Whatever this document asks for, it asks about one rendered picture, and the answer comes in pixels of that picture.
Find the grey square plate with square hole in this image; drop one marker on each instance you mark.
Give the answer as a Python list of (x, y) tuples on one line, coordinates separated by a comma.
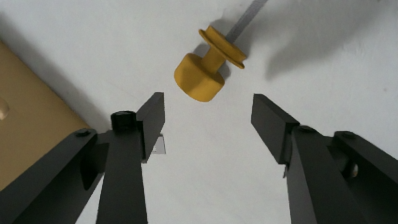
[(160, 146)]

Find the yellow door knob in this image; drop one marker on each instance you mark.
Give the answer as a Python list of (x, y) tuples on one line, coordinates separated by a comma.
[(198, 77)]

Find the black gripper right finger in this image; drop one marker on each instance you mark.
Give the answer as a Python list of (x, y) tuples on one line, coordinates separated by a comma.
[(317, 191)]

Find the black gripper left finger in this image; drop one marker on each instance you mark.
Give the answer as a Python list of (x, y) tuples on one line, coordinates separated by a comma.
[(57, 187)]

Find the tan wooden board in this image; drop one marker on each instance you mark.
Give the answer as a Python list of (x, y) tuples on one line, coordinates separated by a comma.
[(33, 118)]

